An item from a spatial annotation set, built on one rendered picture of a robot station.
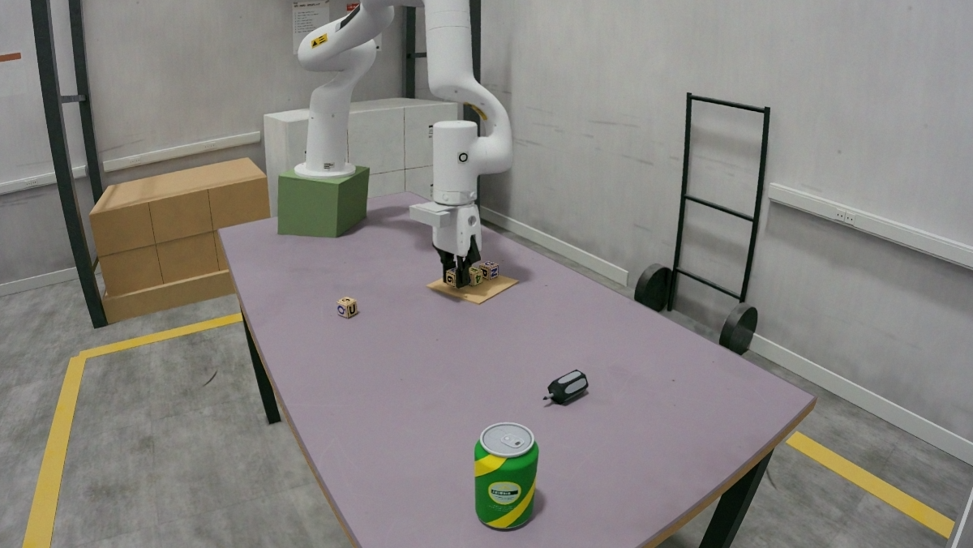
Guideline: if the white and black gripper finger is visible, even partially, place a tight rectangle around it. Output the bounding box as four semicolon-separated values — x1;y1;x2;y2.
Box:
432;242;456;283
456;235;481;289

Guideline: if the green drink can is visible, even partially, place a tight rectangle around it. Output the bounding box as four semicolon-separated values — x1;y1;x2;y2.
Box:
474;422;539;529

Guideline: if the tan square mat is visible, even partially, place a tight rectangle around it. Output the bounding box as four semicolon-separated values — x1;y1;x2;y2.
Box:
426;275;519;305

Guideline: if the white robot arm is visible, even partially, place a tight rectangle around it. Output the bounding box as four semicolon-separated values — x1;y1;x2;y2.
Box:
294;0;513;228

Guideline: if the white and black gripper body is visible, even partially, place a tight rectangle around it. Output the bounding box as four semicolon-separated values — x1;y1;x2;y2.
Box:
433;200;482;257

